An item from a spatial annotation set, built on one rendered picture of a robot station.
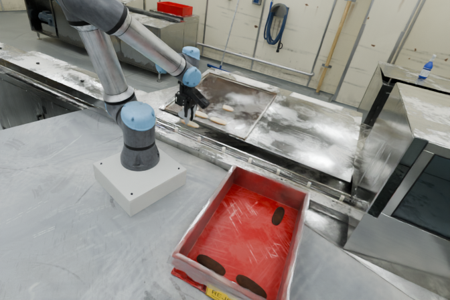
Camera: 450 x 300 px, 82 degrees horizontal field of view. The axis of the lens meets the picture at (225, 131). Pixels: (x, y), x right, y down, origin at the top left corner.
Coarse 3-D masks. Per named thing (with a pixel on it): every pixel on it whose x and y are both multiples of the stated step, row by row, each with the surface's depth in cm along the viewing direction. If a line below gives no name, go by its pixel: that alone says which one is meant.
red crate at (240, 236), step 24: (240, 192) 107; (216, 216) 95; (240, 216) 96; (264, 216) 98; (288, 216) 100; (216, 240) 86; (240, 240) 88; (264, 240) 89; (288, 240) 90; (240, 264) 81; (264, 264) 82; (264, 288) 75
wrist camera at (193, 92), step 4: (192, 88) 119; (188, 92) 118; (192, 92) 117; (196, 92) 119; (192, 96) 118; (196, 96) 117; (200, 96) 119; (196, 100) 118; (200, 100) 117; (204, 100) 118; (200, 104) 118; (204, 104) 117; (208, 104) 119
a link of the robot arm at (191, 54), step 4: (184, 48) 108; (188, 48) 109; (192, 48) 110; (196, 48) 111; (184, 52) 108; (188, 52) 107; (192, 52) 107; (196, 52) 108; (188, 56) 108; (192, 56) 108; (196, 56) 109; (188, 60) 108; (192, 60) 109; (196, 60) 110; (192, 64) 110; (196, 64) 111
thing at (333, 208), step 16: (32, 80) 159; (64, 96) 151; (160, 128) 132; (176, 144) 126; (192, 144) 125; (208, 160) 120; (224, 160) 118; (272, 176) 113; (320, 208) 104; (336, 208) 102
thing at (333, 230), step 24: (240, 72) 239; (144, 96) 169; (168, 96) 174; (168, 120) 149; (240, 144) 138; (360, 144) 157; (264, 168) 123; (288, 168) 126; (312, 216) 102; (336, 240) 94; (408, 288) 82
